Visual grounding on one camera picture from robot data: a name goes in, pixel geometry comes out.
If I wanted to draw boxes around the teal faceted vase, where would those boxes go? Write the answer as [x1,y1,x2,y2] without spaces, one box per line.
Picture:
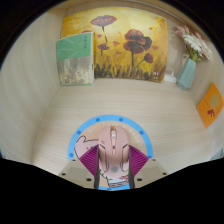
[175,57,198,92]

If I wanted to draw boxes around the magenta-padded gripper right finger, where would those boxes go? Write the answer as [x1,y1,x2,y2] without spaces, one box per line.
[127,144,169,190]

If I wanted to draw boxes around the round blue-rimmed cartoon mouse pad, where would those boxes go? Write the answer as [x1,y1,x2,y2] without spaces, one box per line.
[67,114,154,191]

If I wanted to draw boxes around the green and beige book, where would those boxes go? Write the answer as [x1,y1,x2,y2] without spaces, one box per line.
[55,31,95,87]

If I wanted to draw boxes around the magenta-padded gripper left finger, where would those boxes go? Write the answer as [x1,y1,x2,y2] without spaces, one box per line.
[58,143,101,190]

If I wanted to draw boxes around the pink computer mouse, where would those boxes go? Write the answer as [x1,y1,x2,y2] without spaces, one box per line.
[97,125,130,179]

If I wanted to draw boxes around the white cable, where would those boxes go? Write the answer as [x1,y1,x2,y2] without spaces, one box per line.
[164,67,177,77]

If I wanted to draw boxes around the pink and white flower bouquet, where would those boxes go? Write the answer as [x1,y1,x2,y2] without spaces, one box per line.
[174,23,214,63]

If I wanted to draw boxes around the orange book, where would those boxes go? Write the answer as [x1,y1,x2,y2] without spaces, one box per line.
[196,82,224,129]

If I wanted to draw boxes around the yellow poppy flower painting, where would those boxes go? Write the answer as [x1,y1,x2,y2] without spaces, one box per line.
[60,7,169,83]

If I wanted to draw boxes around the white power strip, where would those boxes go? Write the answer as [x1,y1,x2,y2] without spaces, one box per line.
[163,73,178,84]

